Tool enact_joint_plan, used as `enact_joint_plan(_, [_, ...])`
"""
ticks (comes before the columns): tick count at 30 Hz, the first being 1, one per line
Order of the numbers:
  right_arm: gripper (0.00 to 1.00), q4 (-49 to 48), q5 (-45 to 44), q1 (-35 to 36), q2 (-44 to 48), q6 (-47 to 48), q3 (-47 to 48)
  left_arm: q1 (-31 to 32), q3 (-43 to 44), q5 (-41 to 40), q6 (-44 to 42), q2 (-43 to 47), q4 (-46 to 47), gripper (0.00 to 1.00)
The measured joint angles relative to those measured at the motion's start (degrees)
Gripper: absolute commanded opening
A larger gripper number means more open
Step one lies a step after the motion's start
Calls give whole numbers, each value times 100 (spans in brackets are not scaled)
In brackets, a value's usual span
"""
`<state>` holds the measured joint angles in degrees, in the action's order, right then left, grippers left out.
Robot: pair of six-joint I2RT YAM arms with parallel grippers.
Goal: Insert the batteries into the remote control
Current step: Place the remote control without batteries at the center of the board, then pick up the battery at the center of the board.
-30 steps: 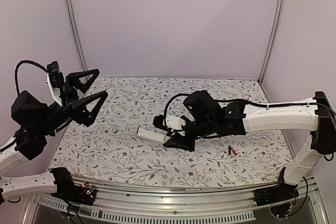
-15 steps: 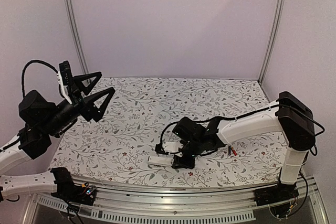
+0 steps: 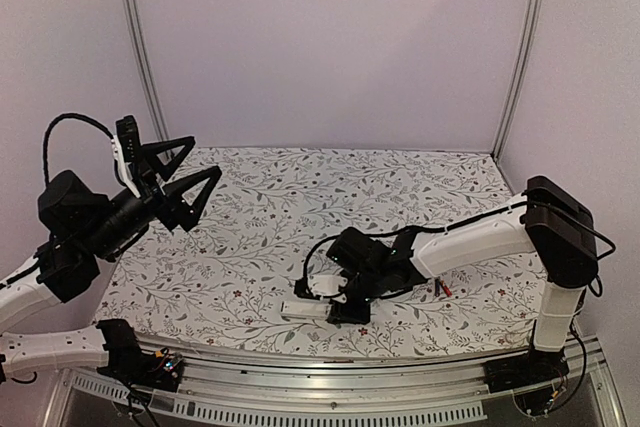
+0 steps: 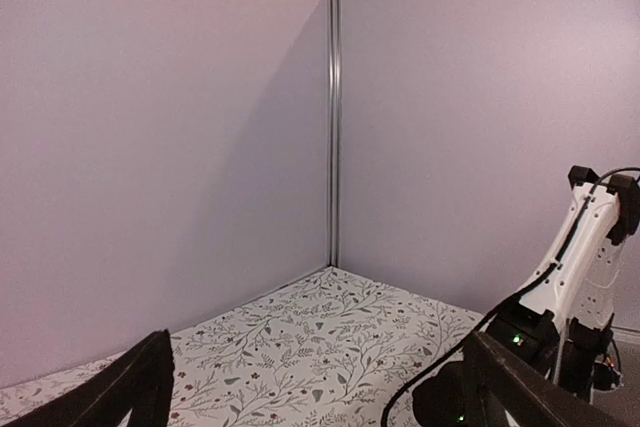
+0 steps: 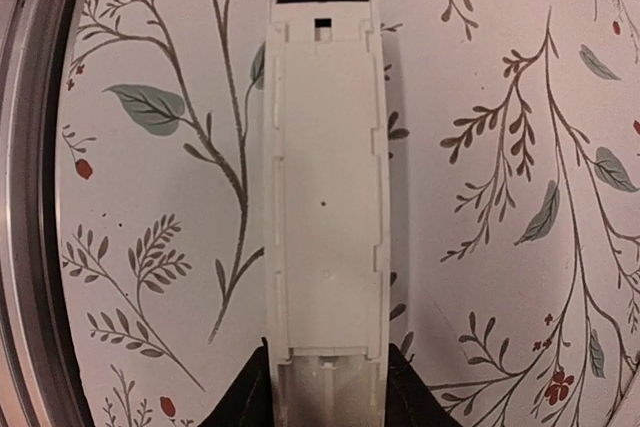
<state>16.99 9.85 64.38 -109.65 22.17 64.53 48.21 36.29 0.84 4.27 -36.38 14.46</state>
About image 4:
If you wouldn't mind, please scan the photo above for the floral patterned table mat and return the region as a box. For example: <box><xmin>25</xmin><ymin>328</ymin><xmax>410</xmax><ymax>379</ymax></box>
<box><xmin>0</xmin><ymin>265</ymin><xmax>486</xmax><ymax>427</ymax></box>

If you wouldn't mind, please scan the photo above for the right aluminium corner post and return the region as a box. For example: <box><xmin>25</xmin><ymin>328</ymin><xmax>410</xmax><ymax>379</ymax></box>
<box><xmin>327</xmin><ymin>0</ymin><xmax>342</xmax><ymax>267</ymax></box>

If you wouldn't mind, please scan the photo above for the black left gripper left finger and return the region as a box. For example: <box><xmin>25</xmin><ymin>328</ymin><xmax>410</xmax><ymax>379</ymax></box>
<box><xmin>18</xmin><ymin>330</ymin><xmax>174</xmax><ymax>426</ymax></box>

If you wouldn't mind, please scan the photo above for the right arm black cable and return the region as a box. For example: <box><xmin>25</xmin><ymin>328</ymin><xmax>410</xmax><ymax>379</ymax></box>
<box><xmin>379</xmin><ymin>291</ymin><xmax>526</xmax><ymax>427</ymax></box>

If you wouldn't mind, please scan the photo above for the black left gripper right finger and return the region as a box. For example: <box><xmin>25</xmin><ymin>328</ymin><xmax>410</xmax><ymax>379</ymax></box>
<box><xmin>463</xmin><ymin>332</ymin><xmax>624</xmax><ymax>426</ymax></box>

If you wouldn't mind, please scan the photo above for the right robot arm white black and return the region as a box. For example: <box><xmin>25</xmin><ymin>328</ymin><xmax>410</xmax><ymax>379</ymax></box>
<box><xmin>404</xmin><ymin>166</ymin><xmax>639</xmax><ymax>426</ymax></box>

